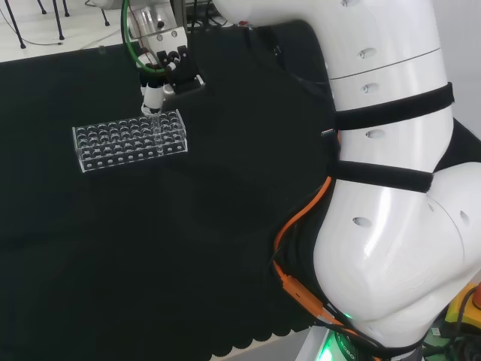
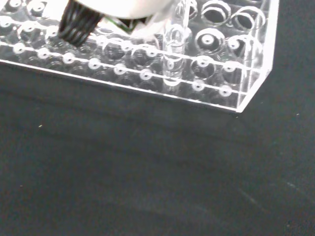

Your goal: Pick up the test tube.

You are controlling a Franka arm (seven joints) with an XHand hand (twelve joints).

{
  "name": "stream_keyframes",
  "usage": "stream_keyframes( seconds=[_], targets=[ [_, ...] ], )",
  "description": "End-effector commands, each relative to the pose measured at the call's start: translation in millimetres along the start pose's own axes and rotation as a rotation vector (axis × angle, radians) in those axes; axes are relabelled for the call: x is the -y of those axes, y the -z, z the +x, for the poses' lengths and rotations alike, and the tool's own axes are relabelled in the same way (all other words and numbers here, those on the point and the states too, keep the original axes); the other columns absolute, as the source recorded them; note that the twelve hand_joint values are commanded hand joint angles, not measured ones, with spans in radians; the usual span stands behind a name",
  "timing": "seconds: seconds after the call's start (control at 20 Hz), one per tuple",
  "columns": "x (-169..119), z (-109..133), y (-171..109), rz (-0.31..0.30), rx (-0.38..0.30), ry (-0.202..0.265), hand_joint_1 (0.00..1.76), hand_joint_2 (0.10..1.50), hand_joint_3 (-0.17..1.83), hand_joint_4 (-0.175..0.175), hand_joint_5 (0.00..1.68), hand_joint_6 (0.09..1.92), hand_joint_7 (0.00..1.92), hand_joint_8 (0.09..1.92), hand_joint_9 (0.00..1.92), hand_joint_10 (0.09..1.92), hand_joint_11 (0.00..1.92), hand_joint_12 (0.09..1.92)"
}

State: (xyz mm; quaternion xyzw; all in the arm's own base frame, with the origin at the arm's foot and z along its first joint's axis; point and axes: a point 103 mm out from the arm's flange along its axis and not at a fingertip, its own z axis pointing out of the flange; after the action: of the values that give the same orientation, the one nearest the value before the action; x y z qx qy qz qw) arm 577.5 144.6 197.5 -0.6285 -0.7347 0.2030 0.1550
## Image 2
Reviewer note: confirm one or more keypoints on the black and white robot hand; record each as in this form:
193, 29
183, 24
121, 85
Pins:
123, 7

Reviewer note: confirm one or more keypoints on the clear test tube rack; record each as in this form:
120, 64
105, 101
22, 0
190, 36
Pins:
211, 64

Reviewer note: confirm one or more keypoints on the black bench cloth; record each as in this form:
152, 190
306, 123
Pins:
147, 172

